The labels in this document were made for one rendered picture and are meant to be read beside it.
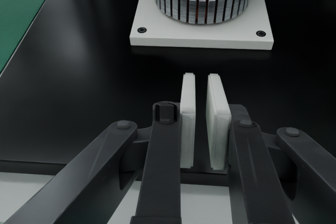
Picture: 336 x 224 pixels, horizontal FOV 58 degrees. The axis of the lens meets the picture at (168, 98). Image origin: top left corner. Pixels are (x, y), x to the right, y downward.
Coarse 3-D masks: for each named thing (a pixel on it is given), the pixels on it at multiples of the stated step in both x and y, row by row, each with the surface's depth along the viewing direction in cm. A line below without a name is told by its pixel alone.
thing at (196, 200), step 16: (16, 48) 36; (0, 176) 26; (16, 176) 26; (32, 176) 26; (48, 176) 26; (0, 192) 25; (16, 192) 25; (32, 192) 25; (128, 192) 24; (192, 192) 24; (208, 192) 24; (224, 192) 24; (0, 208) 24; (16, 208) 24; (128, 208) 24; (192, 208) 24; (208, 208) 24; (224, 208) 23
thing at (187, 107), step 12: (192, 84) 18; (192, 96) 16; (180, 108) 14; (192, 108) 14; (180, 120) 14; (192, 120) 14; (180, 132) 14; (192, 132) 14; (180, 144) 14; (192, 144) 14; (180, 156) 15; (192, 156) 15
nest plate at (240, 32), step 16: (144, 0) 36; (256, 0) 36; (144, 16) 34; (160, 16) 34; (240, 16) 34; (256, 16) 34; (144, 32) 32; (160, 32) 32; (176, 32) 32; (192, 32) 32; (208, 32) 32; (224, 32) 32; (240, 32) 32; (256, 32) 32; (240, 48) 32; (256, 48) 32
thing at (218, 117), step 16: (208, 80) 19; (208, 96) 19; (224, 96) 16; (208, 112) 18; (224, 112) 14; (208, 128) 17; (224, 128) 14; (208, 144) 17; (224, 144) 14; (224, 160) 14
